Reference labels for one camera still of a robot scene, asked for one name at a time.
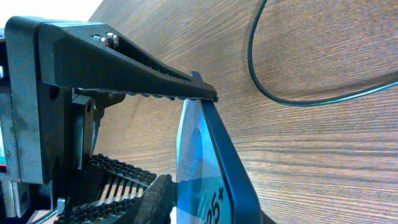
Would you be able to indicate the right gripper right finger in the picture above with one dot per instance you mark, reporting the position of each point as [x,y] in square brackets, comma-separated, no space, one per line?
[110,191]

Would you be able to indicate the blue screen smartphone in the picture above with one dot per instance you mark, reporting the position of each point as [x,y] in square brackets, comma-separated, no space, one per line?
[213,186]

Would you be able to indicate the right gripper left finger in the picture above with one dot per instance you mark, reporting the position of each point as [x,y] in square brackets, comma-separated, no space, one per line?
[94,56]

